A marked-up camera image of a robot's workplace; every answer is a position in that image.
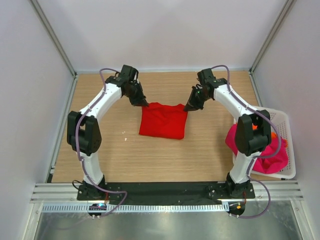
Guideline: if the red t shirt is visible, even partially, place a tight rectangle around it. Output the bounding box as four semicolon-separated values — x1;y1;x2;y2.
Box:
139;102;188;140

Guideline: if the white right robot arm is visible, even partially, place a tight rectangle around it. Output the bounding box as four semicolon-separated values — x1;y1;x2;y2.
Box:
183;68;272;198

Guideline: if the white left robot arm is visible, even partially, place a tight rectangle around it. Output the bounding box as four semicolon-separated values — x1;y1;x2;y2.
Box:
66;65;149;200

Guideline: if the white perforated laundry basket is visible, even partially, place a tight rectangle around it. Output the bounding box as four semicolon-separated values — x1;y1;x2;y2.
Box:
233;106;298;181

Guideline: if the orange t shirt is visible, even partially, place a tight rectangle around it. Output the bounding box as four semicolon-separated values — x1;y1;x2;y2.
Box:
252;124;278;139

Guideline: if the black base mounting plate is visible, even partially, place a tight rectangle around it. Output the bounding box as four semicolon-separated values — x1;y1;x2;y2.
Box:
76;181;255;206

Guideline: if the pink t shirt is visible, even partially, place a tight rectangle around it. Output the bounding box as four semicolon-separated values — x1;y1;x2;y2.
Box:
225;124;289;174

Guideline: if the white slotted cable duct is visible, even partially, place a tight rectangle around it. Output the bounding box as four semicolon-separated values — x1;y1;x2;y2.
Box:
41;202;229;214

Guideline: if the right rear frame post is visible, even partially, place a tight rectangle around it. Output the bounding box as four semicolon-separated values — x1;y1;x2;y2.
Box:
249;0;296;76

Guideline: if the frame post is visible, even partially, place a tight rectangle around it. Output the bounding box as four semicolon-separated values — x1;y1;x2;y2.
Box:
249;0;296;76
28;0;77;78

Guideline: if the left rear frame post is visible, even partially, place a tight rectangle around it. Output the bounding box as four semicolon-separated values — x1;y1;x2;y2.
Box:
28;0;77;78

